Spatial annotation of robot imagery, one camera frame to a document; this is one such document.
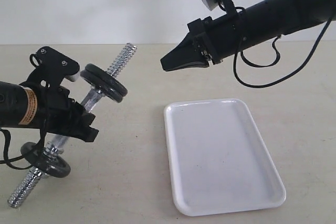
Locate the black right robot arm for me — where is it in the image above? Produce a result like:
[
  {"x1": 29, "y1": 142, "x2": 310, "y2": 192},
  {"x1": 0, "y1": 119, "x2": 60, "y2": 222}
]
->
[{"x1": 160, "y1": 0, "x2": 335, "y2": 72}]

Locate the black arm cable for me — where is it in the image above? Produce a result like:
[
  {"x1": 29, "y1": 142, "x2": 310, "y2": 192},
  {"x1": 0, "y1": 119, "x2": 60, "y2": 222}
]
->
[
  {"x1": 233, "y1": 19, "x2": 333, "y2": 88},
  {"x1": 0, "y1": 126, "x2": 50, "y2": 169}
]

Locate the white rectangular plastic tray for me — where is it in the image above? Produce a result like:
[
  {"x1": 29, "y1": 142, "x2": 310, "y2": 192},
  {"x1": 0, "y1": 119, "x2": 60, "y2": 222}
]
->
[{"x1": 164, "y1": 98, "x2": 287, "y2": 217}]

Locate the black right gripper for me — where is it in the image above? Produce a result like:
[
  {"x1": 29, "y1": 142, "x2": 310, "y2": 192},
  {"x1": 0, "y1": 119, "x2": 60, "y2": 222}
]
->
[{"x1": 160, "y1": 15, "x2": 247, "y2": 71}]

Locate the black weight plate end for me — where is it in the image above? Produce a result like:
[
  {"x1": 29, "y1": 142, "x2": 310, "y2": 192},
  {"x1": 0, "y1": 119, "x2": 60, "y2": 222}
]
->
[{"x1": 80, "y1": 70, "x2": 124, "y2": 103}]

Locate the black weight plate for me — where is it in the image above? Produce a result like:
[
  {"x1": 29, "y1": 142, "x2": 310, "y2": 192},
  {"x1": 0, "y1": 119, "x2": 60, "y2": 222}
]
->
[
  {"x1": 20, "y1": 142, "x2": 71, "y2": 178},
  {"x1": 85, "y1": 63, "x2": 128, "y2": 97}
]

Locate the chrome threaded dumbbell bar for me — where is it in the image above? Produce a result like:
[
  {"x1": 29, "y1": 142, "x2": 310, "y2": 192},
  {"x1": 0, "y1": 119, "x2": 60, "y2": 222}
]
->
[{"x1": 7, "y1": 43, "x2": 137, "y2": 208}]

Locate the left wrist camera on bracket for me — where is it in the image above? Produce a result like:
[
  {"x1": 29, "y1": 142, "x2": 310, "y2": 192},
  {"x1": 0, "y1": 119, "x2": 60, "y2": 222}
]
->
[{"x1": 27, "y1": 46, "x2": 80, "y2": 89}]

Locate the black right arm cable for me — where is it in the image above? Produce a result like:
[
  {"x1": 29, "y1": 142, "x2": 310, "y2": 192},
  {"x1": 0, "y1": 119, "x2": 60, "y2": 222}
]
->
[{"x1": 233, "y1": 19, "x2": 333, "y2": 88}]

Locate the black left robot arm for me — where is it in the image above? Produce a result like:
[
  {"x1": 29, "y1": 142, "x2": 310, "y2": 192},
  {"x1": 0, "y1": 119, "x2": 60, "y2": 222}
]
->
[{"x1": 1, "y1": 82, "x2": 99, "y2": 143}]

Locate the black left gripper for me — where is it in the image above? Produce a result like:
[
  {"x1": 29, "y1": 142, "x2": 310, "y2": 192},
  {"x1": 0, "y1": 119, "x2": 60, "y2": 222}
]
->
[{"x1": 34, "y1": 87, "x2": 99, "y2": 143}]

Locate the chrome spinlock collar nut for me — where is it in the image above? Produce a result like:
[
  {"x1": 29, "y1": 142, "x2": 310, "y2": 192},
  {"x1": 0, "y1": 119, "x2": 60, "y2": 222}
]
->
[{"x1": 43, "y1": 142, "x2": 64, "y2": 159}]

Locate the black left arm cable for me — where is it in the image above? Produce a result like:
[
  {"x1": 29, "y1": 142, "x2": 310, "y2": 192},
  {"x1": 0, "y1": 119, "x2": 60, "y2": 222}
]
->
[{"x1": 0, "y1": 126, "x2": 50, "y2": 169}]

